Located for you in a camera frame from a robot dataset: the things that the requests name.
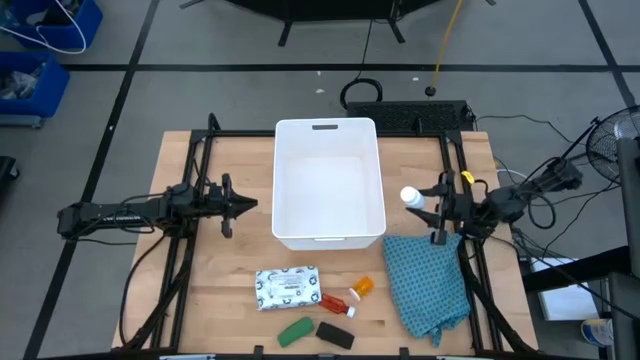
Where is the white patterned wipes pack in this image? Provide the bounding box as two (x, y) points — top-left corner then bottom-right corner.
(254, 265), (323, 312)

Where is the green block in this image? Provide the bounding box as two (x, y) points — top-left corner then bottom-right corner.
(276, 316), (316, 349)

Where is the black floor cable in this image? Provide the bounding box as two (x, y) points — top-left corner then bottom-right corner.
(474, 113), (572, 147)

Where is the black beam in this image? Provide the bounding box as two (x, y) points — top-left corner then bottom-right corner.
(521, 244), (632, 295)

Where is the white flat box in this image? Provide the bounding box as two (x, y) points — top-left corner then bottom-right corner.
(529, 257), (601, 321)

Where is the red bottle white cap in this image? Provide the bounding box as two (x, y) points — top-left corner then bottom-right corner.
(318, 293), (357, 320)

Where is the grey post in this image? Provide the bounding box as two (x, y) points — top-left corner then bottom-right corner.
(615, 137), (640, 279)

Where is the yellow cable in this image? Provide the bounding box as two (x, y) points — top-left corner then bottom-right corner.
(430, 0), (465, 91)

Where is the black object at floor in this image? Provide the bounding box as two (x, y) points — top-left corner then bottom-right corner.
(0, 155), (20, 197)

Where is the white cable loop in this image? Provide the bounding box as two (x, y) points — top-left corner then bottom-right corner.
(0, 0), (88, 55)

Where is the blue patterned cloth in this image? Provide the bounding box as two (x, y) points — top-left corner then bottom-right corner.
(382, 232), (472, 349)

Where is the small white bottle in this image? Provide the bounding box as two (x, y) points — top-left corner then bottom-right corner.
(399, 185), (426, 210)

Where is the black standing fan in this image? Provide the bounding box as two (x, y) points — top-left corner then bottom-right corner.
(559, 104), (640, 182)

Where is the white tape roll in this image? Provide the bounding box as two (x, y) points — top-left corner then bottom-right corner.
(580, 317), (615, 348)

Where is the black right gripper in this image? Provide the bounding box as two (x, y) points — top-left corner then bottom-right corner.
(405, 169), (474, 246)

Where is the black metal rig frame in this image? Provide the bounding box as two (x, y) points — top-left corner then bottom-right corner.
(119, 112), (539, 360)

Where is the black rectangular block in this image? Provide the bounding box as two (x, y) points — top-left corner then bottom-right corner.
(315, 321), (356, 351)

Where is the white plastic basket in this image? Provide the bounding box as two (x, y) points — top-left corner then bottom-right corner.
(271, 117), (387, 251)

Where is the white floor cable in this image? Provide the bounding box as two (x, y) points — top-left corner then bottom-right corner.
(494, 167), (530, 182)

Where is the black table stand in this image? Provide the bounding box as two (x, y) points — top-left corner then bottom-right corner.
(179, 0), (497, 47)

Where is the orange pill bottle white cap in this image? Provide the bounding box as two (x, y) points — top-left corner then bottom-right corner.
(348, 275), (375, 303)

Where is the black coiled cable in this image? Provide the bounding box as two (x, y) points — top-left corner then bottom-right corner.
(339, 19), (384, 110)

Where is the blue plastic storage bin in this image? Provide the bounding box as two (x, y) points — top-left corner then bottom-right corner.
(0, 0), (104, 51)
(0, 52), (71, 120)

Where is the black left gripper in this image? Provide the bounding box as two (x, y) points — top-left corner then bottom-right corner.
(207, 173), (259, 239)

